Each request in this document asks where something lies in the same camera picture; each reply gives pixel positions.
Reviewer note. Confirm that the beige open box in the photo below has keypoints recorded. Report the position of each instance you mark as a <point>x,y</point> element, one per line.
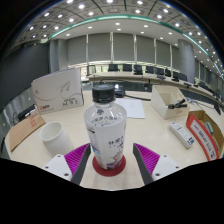
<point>163,108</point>

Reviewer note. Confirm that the flat round red coaster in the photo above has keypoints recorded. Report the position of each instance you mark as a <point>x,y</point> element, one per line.
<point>100,170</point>

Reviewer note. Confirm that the group of ceiling lights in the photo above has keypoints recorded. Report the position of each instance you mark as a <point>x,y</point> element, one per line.
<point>81,6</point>

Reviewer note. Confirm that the white black-capped drink bottle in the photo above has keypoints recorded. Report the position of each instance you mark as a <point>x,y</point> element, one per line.
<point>105,133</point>

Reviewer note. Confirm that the white remote control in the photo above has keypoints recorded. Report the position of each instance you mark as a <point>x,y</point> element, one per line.
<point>181,134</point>

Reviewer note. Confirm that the flat black device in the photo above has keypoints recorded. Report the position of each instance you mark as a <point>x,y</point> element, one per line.
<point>26,112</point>

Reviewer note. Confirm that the flat brown cardboard sheet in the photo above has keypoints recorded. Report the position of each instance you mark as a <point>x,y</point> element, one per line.
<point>23,131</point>

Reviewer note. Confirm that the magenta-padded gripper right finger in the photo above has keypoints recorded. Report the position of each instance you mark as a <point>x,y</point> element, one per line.
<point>146,158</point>

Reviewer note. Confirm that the white printed paper sheet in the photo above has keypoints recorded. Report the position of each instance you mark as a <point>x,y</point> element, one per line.
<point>133,108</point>

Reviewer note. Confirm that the black bag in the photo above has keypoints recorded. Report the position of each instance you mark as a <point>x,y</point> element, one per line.
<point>120,91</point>

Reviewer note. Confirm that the long curved conference desk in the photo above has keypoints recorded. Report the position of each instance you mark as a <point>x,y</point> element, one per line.
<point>133,76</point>

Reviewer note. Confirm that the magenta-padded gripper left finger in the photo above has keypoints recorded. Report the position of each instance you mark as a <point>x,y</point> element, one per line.
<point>77,158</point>

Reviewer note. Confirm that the row of black office chairs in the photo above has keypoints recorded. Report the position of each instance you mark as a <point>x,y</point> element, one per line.
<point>138,69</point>

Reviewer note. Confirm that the large white paper carton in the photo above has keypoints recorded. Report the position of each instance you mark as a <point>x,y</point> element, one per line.
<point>55,91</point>

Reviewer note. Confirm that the open red-sided cardboard box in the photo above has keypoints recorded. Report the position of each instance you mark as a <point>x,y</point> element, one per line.
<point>200,135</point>

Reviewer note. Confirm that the grey whiteboard eraser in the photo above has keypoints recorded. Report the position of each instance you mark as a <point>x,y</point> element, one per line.
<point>209,128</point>

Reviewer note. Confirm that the black stapler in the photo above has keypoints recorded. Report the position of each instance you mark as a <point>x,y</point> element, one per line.
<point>177,104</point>

